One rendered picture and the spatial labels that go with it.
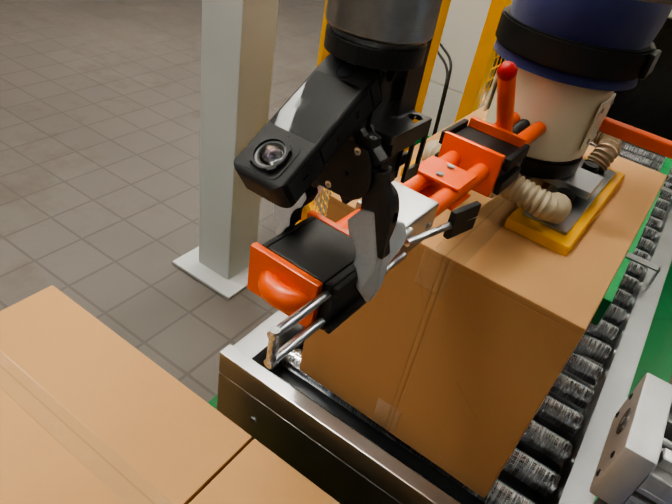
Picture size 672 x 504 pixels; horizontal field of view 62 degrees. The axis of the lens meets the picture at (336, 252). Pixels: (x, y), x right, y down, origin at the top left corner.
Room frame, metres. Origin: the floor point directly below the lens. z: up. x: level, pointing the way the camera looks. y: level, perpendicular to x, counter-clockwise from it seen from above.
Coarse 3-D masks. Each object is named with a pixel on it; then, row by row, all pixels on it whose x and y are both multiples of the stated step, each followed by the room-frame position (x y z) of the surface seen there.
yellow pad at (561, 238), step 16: (608, 176) 0.94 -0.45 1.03; (560, 192) 0.79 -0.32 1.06; (608, 192) 0.89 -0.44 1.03; (576, 208) 0.80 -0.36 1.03; (592, 208) 0.82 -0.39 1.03; (512, 224) 0.73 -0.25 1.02; (528, 224) 0.73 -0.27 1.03; (544, 224) 0.73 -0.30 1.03; (560, 224) 0.74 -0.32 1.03; (576, 224) 0.75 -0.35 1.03; (544, 240) 0.70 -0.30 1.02; (560, 240) 0.70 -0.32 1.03; (576, 240) 0.72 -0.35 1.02
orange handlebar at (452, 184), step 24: (528, 144) 0.76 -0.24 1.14; (648, 144) 0.85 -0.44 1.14; (432, 168) 0.59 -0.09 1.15; (456, 168) 0.61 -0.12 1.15; (480, 168) 0.63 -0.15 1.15; (432, 192) 0.59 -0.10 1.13; (456, 192) 0.56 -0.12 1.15; (264, 288) 0.34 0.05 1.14; (288, 288) 0.34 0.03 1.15; (288, 312) 0.33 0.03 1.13
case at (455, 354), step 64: (640, 192) 0.95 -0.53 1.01; (448, 256) 0.63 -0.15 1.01; (512, 256) 0.66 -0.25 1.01; (576, 256) 0.69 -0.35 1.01; (384, 320) 0.66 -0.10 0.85; (448, 320) 0.61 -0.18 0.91; (512, 320) 0.57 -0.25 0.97; (576, 320) 0.55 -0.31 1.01; (384, 384) 0.64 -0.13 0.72; (448, 384) 0.59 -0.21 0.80; (512, 384) 0.55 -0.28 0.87; (448, 448) 0.57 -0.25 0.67; (512, 448) 0.53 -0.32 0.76
